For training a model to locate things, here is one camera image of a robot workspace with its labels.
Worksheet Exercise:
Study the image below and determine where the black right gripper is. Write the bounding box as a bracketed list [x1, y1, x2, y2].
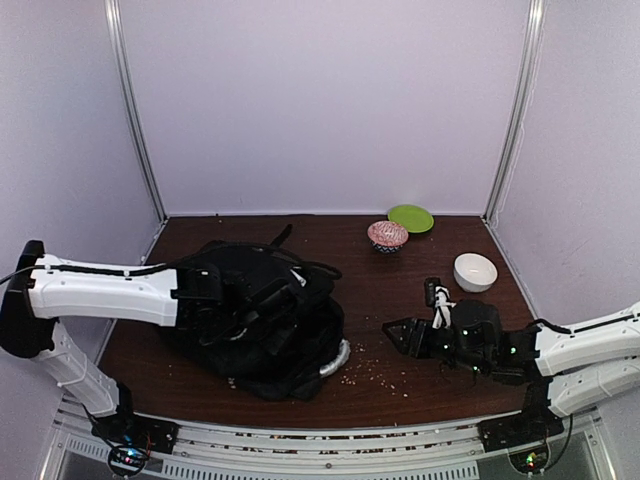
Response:
[383, 318, 490, 376]

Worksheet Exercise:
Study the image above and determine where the black student backpack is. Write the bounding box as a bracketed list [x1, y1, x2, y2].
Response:
[159, 225, 350, 401]

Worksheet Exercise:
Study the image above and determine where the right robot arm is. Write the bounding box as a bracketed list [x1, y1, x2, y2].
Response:
[382, 300, 639, 442]

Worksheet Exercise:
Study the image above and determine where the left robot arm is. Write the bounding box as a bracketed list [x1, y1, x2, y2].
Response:
[1, 240, 223, 444]

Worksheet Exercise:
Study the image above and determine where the white bowl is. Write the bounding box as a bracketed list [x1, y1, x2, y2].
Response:
[453, 252, 498, 293]

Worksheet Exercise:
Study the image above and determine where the red patterned bowl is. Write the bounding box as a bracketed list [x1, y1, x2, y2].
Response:
[367, 220, 409, 254]

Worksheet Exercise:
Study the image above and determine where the green plate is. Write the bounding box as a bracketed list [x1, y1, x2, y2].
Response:
[387, 204, 435, 234]

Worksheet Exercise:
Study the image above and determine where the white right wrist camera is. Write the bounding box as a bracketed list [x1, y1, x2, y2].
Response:
[424, 277, 456, 329]

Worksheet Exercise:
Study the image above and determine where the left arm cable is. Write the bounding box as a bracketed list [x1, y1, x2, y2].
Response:
[0, 244, 344, 291]

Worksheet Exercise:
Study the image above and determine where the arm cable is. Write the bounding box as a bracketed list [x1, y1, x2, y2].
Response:
[0, 244, 344, 291]
[537, 319, 574, 336]

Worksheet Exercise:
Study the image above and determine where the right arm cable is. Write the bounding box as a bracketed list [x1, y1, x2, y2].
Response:
[537, 319, 574, 336]

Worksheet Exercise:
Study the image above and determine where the right aluminium frame post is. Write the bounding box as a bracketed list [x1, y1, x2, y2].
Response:
[483, 0, 546, 225]

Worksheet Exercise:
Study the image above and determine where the aluminium frame post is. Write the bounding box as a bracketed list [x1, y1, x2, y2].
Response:
[483, 0, 546, 225]
[104, 0, 168, 223]

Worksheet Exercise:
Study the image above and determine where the left aluminium frame post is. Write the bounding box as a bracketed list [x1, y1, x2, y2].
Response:
[104, 0, 168, 223]

